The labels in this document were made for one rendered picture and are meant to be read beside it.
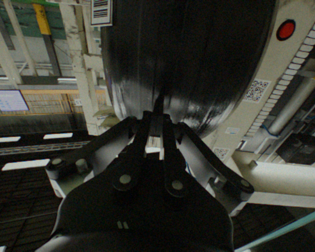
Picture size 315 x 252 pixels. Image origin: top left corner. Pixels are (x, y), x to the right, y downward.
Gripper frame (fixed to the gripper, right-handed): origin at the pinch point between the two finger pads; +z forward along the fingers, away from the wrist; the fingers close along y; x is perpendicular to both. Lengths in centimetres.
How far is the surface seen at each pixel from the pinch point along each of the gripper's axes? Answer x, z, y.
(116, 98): 0.6, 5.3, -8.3
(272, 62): 12.7, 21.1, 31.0
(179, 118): -1.8, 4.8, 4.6
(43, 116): -417, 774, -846
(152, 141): -42, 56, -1
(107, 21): 12.1, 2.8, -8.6
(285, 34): 19.2, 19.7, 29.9
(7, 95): -88, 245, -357
